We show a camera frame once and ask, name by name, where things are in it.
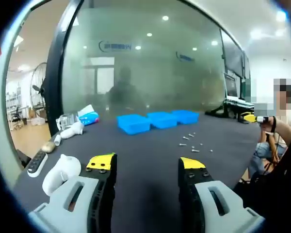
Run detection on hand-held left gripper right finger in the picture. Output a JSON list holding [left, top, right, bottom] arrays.
[[178, 157, 266, 233]]

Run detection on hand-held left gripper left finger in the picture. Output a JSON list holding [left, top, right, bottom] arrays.
[[28, 152, 117, 233]]

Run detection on blue plastic bin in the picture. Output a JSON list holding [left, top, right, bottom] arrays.
[[171, 109, 200, 126], [146, 111, 178, 130], [116, 114, 151, 135]]

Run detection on screws nuts and washers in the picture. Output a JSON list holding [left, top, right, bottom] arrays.
[[178, 132, 214, 153]]

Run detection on person's right hand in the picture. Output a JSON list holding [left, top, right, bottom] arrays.
[[259, 116, 277, 135]]

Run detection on white keyboard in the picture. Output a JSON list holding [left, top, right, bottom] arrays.
[[224, 97, 255, 109]]

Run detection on black workstation stand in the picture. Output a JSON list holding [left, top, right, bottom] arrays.
[[205, 103, 243, 120]]

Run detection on open laptop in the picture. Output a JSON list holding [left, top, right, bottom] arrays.
[[223, 72, 240, 99]]

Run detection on large white curved plastic part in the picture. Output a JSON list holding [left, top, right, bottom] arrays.
[[42, 154, 82, 196]]

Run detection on person operator on right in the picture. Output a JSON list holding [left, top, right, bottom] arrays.
[[232, 131, 291, 233]]

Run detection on black white remote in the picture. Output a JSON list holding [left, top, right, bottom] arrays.
[[27, 151, 49, 178]]

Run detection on large black monitor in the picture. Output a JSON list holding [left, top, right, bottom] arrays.
[[220, 29, 250, 78]]

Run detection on beige oval object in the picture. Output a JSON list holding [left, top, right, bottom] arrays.
[[41, 142, 56, 153]]

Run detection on clear plastic cup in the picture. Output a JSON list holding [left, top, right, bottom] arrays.
[[56, 113, 79, 133]]

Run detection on blue tissue pack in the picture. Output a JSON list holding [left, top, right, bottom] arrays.
[[77, 104, 100, 126]]

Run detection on black office chair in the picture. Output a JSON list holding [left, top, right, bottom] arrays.
[[11, 106, 21, 123]]

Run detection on black standing fan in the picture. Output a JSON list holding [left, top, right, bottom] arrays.
[[30, 62, 49, 112]]

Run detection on black door frame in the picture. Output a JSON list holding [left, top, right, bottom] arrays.
[[47, 0, 84, 136]]

